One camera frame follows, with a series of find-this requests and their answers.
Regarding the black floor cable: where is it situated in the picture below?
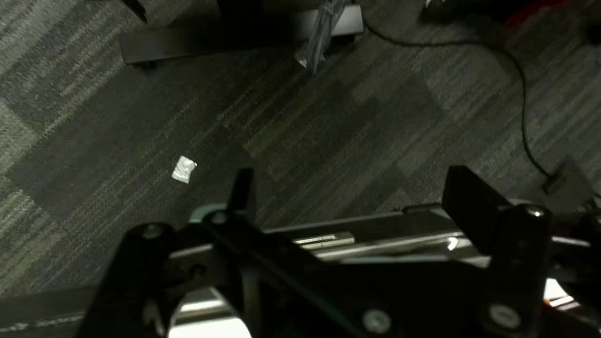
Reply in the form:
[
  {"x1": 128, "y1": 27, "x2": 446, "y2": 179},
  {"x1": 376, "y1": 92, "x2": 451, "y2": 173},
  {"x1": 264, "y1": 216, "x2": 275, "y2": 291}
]
[{"x1": 361, "y1": 17, "x2": 558, "y2": 181}]

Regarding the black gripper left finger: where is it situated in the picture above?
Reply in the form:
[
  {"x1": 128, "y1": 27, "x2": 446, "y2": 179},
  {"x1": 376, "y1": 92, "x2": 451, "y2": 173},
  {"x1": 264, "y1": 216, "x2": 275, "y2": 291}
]
[{"x1": 81, "y1": 168, "x2": 260, "y2": 338}]

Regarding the black table base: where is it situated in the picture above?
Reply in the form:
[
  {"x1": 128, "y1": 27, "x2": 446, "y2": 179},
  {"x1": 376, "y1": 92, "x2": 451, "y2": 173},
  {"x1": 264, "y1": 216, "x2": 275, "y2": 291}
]
[{"x1": 119, "y1": 0, "x2": 367, "y2": 70}]

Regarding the black power plug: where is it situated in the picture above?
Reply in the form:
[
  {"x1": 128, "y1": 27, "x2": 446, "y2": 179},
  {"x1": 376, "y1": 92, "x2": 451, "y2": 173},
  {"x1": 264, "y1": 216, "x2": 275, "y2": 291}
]
[{"x1": 540, "y1": 156, "x2": 598, "y2": 203}]

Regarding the white paper scrap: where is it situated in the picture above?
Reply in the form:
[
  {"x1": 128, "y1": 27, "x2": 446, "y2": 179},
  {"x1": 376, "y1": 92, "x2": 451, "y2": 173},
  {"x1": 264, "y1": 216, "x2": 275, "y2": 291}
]
[{"x1": 170, "y1": 154, "x2": 202, "y2": 186}]

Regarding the grey tool drawer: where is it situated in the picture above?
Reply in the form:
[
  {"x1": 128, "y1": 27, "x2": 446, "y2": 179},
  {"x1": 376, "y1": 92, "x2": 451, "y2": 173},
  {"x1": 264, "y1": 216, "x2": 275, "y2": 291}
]
[{"x1": 168, "y1": 205, "x2": 601, "y2": 338}]

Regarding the silver metal post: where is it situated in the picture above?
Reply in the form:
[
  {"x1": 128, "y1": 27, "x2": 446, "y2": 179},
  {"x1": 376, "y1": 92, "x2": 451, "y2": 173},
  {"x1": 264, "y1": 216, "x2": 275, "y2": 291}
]
[{"x1": 294, "y1": 0, "x2": 354, "y2": 76}]

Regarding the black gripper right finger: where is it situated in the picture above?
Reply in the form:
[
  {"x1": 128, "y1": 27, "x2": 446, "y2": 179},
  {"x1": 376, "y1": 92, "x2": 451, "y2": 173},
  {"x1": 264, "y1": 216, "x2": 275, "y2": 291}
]
[{"x1": 440, "y1": 164, "x2": 555, "y2": 338}]

